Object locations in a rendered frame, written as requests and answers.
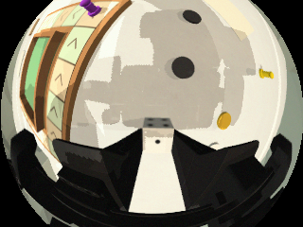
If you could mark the beige paper sheet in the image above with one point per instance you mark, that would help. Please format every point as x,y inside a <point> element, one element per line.
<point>233,17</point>

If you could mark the purple pawn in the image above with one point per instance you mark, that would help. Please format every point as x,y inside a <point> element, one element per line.
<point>90,7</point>

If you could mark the yellow game pawn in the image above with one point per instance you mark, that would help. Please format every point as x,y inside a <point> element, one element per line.
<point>266,74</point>

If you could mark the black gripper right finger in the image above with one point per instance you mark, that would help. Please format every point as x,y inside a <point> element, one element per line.
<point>199,166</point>

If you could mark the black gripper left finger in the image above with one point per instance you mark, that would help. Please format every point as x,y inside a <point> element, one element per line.
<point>116,165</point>

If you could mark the white die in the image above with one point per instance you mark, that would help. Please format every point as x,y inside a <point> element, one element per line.
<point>157,135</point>

